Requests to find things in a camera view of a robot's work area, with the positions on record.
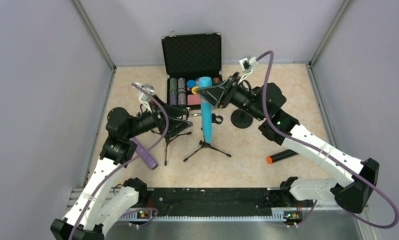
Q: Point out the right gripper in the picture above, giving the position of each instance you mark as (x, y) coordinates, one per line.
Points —
(229, 92)

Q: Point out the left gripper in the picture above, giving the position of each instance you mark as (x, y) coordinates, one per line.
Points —
(161, 118)

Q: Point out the blue microphone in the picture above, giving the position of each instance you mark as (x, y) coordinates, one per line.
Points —
(206, 109)

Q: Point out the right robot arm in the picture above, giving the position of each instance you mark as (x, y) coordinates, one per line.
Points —
(345, 186)

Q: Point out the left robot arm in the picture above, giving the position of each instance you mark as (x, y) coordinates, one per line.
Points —
(91, 217)

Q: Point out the black round base stand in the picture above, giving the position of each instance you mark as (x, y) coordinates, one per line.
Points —
(240, 119)

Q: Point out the black poker chip case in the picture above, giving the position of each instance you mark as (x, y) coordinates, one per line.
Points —
(189, 57)

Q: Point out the purple glitter microphone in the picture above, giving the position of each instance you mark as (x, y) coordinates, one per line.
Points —
(145, 155)

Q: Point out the black microphone orange tip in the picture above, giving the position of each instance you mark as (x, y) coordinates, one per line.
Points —
(281, 156)

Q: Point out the black shock mount tripod stand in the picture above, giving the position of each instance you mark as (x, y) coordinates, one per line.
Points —
(168, 139)

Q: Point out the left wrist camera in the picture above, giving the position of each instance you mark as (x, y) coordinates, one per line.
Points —
(145, 95)

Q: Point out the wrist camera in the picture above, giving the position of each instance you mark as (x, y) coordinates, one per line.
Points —
(248, 66)
(145, 95)

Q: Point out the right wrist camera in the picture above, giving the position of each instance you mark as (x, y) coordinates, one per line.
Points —
(248, 66)

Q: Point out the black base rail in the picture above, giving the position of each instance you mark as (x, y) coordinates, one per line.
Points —
(218, 205)

